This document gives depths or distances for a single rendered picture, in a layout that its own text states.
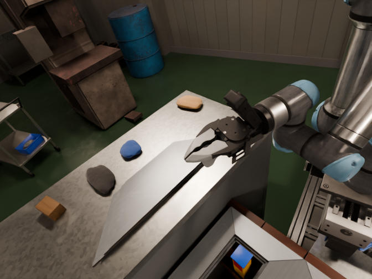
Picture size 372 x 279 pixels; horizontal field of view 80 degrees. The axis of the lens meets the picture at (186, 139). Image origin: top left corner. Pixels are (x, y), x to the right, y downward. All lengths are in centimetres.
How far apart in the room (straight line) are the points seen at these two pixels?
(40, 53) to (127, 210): 220
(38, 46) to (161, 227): 234
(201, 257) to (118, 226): 35
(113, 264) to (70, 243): 21
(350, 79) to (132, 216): 83
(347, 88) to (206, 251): 76
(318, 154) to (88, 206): 86
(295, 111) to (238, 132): 15
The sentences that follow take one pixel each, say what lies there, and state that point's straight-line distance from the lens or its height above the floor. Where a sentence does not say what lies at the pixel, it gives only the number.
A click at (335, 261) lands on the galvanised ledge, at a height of 68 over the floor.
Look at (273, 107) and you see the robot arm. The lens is 54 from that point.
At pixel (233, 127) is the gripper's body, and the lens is 49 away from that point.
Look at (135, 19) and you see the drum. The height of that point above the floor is 93.
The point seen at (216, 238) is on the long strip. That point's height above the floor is 85.
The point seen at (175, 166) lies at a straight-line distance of 95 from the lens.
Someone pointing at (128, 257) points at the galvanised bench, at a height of 105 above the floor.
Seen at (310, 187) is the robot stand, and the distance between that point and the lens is 193.
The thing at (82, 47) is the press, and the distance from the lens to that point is 340.
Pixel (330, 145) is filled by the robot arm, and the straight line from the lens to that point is 59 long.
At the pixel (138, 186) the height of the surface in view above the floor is 107.
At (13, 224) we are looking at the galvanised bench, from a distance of 123.
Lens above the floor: 180
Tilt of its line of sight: 43 degrees down
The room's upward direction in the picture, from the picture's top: 16 degrees counter-clockwise
